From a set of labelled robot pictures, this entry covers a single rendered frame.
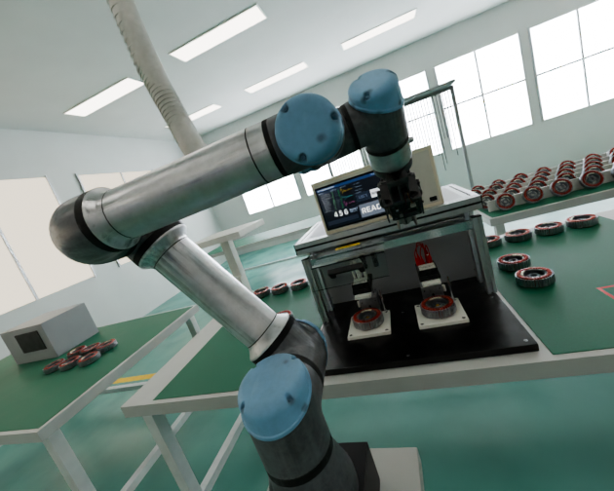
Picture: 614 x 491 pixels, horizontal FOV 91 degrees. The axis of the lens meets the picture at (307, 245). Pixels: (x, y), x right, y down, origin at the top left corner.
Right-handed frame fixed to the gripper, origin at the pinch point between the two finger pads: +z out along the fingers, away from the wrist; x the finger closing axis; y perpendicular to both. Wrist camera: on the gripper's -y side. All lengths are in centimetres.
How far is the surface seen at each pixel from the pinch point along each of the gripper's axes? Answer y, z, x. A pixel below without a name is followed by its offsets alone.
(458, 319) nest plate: 10.5, 43.4, 7.9
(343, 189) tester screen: -35.5, 18.7, -17.7
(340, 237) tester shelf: -22.7, 29.6, -23.6
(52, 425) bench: 31, 32, -154
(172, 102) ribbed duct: -145, 3, -119
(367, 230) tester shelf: -22.6, 29.7, -13.1
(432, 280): -4.3, 42.8, 3.8
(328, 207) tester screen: -32.3, 22.5, -25.1
